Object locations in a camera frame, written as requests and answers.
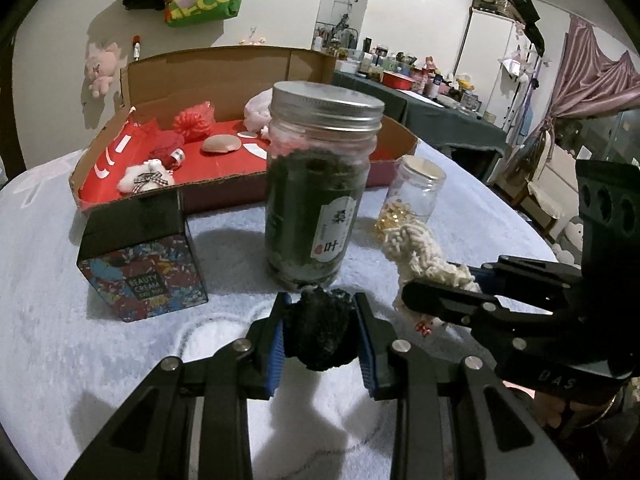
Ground cream knitted plush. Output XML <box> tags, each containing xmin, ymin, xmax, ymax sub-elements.
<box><xmin>382</xmin><ymin>220</ymin><xmax>480</xmax><ymax>337</ymax></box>

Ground black fuzzy ball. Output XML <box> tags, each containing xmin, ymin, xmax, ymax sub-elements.
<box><xmin>282</xmin><ymin>287</ymin><xmax>359</xmax><ymax>372</ymax></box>

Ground red knitted hat plush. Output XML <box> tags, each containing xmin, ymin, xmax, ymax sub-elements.
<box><xmin>148</xmin><ymin>130</ymin><xmax>184</xmax><ymax>170</ymax></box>

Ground right hand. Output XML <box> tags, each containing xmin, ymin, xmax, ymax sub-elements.
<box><xmin>525</xmin><ymin>375</ymin><xmax>639</xmax><ymax>430</ymax></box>

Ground glass jar gold capsules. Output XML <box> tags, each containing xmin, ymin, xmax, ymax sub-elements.
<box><xmin>375</xmin><ymin>155</ymin><xmax>447</xmax><ymax>240</ymax></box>

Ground green cloth side table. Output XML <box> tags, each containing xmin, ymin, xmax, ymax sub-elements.
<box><xmin>332</xmin><ymin>72</ymin><xmax>506</xmax><ymax>157</ymax></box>

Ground black beauty cream box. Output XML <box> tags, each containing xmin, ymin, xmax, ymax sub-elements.
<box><xmin>77</xmin><ymin>191</ymin><xmax>208</xmax><ymax>322</ymax></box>

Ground tea leaf glass jar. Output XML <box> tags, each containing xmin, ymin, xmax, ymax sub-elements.
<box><xmin>265</xmin><ymin>81</ymin><xmax>384</xmax><ymax>289</ymax></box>

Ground pink curtain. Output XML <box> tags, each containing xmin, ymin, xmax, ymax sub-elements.
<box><xmin>538</xmin><ymin>15</ymin><xmax>639</xmax><ymax>136</ymax></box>

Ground white refrigerator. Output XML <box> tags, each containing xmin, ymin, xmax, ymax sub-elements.
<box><xmin>454</xmin><ymin>9</ymin><xmax>537</xmax><ymax>132</ymax></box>

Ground red bowl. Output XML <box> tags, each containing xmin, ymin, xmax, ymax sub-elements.
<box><xmin>382</xmin><ymin>70</ymin><xmax>413</xmax><ymax>90</ymax></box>

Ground white plush with bow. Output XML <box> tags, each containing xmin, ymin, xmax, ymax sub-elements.
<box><xmin>116</xmin><ymin>158</ymin><xmax>175</xmax><ymax>195</ymax></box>

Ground white mesh bath pouf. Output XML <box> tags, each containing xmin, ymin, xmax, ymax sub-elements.
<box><xmin>243</xmin><ymin>89</ymin><xmax>272</xmax><ymax>133</ymax></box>

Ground red cardboard box tray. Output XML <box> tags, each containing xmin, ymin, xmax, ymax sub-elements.
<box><xmin>69</xmin><ymin>45</ymin><xmax>419</xmax><ymax>216</ymax></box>

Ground pink fox wall plush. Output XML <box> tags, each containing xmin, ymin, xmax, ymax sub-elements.
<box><xmin>239</xmin><ymin>37</ymin><xmax>266</xmax><ymax>46</ymax></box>

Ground pale pink wall plush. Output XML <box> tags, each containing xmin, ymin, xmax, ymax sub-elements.
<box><xmin>85</xmin><ymin>42</ymin><xmax>124</xmax><ymax>99</ymax></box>

